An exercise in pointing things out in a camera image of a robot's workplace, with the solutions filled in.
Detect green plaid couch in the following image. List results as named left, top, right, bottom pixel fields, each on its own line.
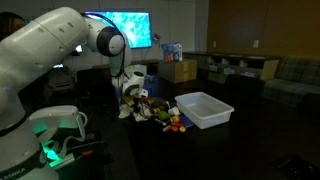
left=263, top=56, right=320, bottom=108

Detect green toy fruit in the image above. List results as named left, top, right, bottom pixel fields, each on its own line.
left=157, top=110, right=171, bottom=122

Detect cardboard box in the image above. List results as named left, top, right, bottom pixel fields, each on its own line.
left=158, top=59, right=198, bottom=84

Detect blue block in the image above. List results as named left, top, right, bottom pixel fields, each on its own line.
left=179, top=114, right=195, bottom=129

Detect black office chair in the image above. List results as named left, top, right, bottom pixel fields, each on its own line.
left=76, top=68, right=116, bottom=111

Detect thin white green pen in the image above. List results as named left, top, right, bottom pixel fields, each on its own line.
left=154, top=118, right=167, bottom=127

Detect wall television screen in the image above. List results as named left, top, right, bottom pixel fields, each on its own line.
left=83, top=10, right=153, bottom=50

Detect white paper cup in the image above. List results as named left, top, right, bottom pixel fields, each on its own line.
left=167, top=105, right=181, bottom=117

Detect person in dark clothes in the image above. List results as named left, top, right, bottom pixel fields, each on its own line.
left=0, top=12, right=27, bottom=34

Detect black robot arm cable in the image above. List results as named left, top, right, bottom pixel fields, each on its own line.
left=81, top=13, right=128, bottom=79

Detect yellow tub red lid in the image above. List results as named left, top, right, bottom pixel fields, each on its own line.
left=169, top=114, right=181, bottom=124

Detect white plastic bin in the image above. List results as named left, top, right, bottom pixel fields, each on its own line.
left=174, top=91, right=235, bottom=130

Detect brown plush animal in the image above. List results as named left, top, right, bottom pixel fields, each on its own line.
left=151, top=98, right=169, bottom=113

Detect wooden shelf cabinet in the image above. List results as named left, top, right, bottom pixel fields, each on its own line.
left=182, top=50, right=280, bottom=84

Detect white cloth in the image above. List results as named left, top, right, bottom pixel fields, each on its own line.
left=118, top=103, right=149, bottom=123

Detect blue white carton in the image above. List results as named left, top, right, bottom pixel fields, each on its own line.
left=161, top=42, right=184, bottom=63

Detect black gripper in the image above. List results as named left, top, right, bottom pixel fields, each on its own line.
left=123, top=94, right=143, bottom=108

